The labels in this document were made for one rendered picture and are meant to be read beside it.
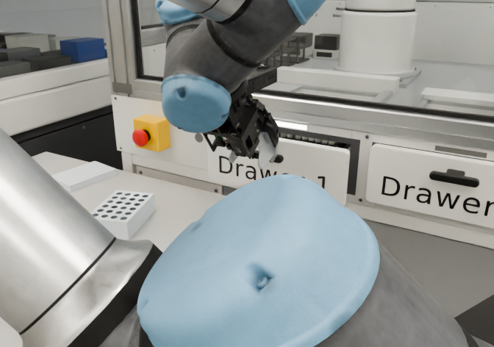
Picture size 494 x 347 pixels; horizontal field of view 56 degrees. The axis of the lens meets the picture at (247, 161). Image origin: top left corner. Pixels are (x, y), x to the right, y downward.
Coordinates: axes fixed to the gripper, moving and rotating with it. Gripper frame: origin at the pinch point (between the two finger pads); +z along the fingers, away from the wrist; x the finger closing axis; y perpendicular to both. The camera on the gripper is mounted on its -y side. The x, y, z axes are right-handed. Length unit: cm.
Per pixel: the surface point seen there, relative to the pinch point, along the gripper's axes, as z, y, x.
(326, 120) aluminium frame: 2.9, -11.4, 8.0
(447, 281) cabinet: 27.1, 3.6, 33.2
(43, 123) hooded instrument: 18, -7, -80
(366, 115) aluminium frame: 1.1, -12.6, 15.3
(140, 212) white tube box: 4.2, 15.8, -20.6
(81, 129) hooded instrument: 32, -16, -83
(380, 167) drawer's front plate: 7.6, -6.2, 19.1
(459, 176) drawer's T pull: 3.9, -5.0, 32.1
